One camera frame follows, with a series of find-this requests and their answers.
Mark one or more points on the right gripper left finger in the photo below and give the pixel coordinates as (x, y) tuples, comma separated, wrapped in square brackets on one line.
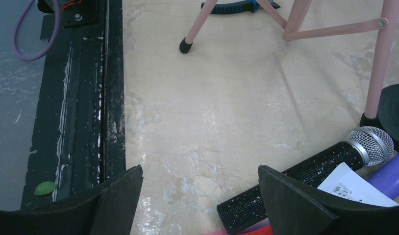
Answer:
[(106, 209)]

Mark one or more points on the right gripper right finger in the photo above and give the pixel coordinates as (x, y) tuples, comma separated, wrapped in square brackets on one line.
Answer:
[(294, 208)]

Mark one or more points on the red sheet music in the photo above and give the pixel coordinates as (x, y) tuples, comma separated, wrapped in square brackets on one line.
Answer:
[(267, 230)]

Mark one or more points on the white sheet music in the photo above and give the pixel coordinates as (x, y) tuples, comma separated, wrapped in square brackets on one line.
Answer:
[(345, 183)]

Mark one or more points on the silver condenser microphone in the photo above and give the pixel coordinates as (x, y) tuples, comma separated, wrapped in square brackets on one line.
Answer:
[(364, 146)]

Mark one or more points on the purple microphone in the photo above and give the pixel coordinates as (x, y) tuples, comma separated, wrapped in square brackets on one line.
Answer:
[(386, 179)]

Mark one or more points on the pink music stand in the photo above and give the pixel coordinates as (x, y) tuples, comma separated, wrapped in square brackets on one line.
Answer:
[(385, 25)]

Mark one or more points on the black round-base mic stand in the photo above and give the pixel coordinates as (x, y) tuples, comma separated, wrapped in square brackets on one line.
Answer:
[(388, 112)]

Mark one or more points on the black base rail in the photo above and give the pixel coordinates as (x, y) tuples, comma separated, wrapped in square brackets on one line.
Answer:
[(78, 138)]

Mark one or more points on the blue-handled pliers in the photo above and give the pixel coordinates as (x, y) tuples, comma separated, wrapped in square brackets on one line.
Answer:
[(229, 8)]

